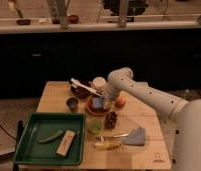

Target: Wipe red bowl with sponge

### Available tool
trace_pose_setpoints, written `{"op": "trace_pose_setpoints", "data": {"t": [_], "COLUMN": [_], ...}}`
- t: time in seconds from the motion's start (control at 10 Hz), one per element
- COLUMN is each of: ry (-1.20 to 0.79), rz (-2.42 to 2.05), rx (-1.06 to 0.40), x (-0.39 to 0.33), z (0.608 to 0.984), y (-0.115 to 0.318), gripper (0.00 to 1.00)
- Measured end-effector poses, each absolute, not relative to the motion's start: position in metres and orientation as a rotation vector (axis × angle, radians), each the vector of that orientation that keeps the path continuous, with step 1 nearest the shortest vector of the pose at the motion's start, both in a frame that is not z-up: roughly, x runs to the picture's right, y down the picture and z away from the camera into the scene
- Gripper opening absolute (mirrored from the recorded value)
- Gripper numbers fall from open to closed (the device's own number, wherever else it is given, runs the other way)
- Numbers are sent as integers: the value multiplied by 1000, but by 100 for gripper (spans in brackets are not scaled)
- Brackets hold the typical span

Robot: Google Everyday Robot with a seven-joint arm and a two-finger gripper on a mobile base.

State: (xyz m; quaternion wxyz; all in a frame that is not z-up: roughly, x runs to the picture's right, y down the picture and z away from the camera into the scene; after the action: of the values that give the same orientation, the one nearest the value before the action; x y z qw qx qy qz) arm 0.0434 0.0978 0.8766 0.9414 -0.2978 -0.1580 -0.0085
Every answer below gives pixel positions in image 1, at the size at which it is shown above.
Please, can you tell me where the orange peach fruit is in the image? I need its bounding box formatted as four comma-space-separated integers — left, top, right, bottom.
114, 96, 126, 108

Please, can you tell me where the white round container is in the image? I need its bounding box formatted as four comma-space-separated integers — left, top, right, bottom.
92, 77, 106, 90

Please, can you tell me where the blue sponge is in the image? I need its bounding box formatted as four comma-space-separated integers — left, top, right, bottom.
92, 97, 104, 109

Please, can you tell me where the metal fork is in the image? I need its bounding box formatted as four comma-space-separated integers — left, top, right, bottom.
94, 133, 129, 141

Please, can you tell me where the red bowl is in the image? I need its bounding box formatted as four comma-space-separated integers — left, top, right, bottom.
85, 96, 110, 117

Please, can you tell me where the dark grape bunch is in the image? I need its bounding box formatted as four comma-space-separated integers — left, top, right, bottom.
104, 112, 117, 130

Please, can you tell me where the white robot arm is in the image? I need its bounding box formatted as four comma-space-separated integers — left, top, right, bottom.
103, 67, 201, 171

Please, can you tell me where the wooden block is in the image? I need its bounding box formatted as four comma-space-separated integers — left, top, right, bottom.
56, 130, 75, 156

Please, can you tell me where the green cup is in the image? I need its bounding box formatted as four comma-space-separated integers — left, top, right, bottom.
88, 119, 102, 134

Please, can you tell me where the green plastic tray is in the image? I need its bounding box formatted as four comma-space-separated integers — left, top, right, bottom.
13, 112, 86, 166

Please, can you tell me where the small dark cup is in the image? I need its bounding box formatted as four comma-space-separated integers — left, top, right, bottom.
66, 97, 78, 112

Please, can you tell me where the blue cloth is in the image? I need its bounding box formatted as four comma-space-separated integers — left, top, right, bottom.
122, 127, 145, 146

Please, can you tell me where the yellow banana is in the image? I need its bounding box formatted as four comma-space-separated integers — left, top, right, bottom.
94, 142, 121, 150

